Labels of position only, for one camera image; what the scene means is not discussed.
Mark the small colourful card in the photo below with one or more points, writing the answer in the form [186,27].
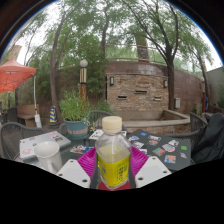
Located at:
[78,149]

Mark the white ceramic mug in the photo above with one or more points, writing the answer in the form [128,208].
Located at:
[46,153]

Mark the orange patio umbrella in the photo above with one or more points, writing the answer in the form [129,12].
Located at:
[13,75]

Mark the dark patio chair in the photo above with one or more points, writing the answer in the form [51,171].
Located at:
[10,115]

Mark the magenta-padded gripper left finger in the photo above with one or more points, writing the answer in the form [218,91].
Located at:
[71,171]

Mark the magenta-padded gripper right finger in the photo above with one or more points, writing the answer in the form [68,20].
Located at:
[151,170]

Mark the dark wall lamp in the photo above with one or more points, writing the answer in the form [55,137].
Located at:
[112,80]
[165,83]

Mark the silver laptop with stickers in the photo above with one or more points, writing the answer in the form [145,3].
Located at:
[36,143]

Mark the blue and yellow striped cone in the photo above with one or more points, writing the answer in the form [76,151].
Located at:
[52,115]

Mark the clear bottle with yellow label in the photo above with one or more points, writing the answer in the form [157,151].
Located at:
[113,166]

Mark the green plant in blue pot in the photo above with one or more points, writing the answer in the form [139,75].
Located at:
[74,106]

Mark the white printed paper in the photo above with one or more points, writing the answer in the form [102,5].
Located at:
[96,134]

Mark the wooden bench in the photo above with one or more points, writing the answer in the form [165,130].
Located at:
[26,111]

